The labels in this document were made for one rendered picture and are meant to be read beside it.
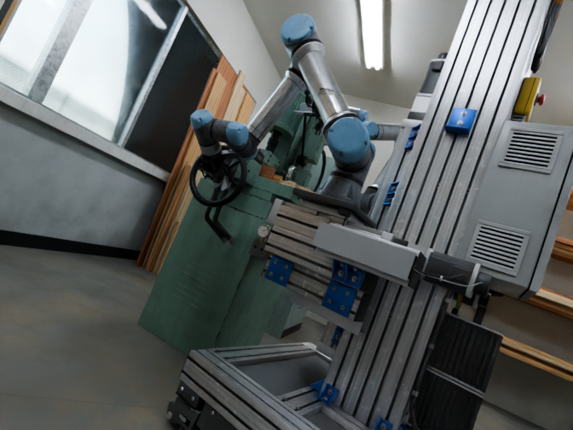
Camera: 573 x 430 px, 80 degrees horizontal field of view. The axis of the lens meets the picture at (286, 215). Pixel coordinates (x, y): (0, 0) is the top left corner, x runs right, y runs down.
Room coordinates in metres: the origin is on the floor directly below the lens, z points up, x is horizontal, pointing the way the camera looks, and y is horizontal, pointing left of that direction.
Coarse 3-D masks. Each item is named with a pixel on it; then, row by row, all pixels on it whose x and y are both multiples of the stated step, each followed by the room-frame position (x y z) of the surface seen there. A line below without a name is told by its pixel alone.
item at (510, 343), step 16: (560, 240) 2.81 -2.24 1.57; (560, 256) 3.03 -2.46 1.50; (544, 288) 2.86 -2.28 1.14; (528, 304) 3.19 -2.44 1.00; (544, 304) 2.82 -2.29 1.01; (560, 304) 2.77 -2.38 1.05; (480, 320) 3.34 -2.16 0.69; (512, 352) 2.86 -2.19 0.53; (528, 352) 2.83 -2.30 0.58; (544, 352) 2.84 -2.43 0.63; (544, 368) 2.78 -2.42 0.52; (560, 368) 2.82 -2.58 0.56
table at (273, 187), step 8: (200, 168) 1.76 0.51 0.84; (248, 176) 1.56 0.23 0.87; (256, 176) 1.63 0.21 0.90; (248, 184) 1.62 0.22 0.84; (256, 184) 1.62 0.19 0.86; (264, 184) 1.61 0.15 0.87; (272, 184) 1.59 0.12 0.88; (280, 184) 1.58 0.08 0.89; (272, 192) 1.59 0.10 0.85; (280, 192) 1.57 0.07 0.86; (288, 192) 1.56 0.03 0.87; (288, 200) 1.61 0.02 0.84; (296, 200) 1.61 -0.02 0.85
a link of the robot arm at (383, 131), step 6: (366, 126) 1.37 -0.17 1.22; (372, 126) 1.38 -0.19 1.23; (378, 126) 1.41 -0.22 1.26; (384, 126) 1.43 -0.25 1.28; (390, 126) 1.44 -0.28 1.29; (396, 126) 1.45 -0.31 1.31; (372, 132) 1.38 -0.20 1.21; (378, 132) 1.42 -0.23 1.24; (384, 132) 1.43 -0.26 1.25; (390, 132) 1.44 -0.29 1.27; (396, 132) 1.45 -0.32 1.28; (372, 138) 1.43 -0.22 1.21; (378, 138) 1.44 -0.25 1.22; (384, 138) 1.45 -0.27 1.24; (390, 138) 1.46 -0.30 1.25; (396, 138) 1.47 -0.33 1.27
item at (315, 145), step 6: (312, 138) 1.92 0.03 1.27; (318, 138) 1.91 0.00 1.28; (306, 144) 1.93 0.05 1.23; (312, 144) 1.91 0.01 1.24; (318, 144) 1.90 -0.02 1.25; (324, 144) 1.96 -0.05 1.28; (306, 150) 1.92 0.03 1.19; (312, 150) 1.91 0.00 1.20; (318, 150) 1.91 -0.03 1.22; (312, 156) 1.90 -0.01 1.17; (318, 156) 1.95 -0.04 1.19; (312, 162) 1.95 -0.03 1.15
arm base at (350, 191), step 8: (336, 176) 1.07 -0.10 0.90; (344, 176) 1.06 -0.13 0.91; (352, 176) 1.06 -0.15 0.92; (328, 184) 1.08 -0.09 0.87; (336, 184) 1.06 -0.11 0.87; (344, 184) 1.05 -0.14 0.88; (352, 184) 1.06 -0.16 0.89; (360, 184) 1.08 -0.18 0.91; (320, 192) 1.09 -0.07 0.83; (328, 192) 1.06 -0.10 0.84; (336, 192) 1.05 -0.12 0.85; (344, 192) 1.05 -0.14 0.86; (352, 192) 1.05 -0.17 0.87; (360, 192) 1.09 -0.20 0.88; (344, 200) 1.04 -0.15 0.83; (352, 200) 1.05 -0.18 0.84; (360, 200) 1.09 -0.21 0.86
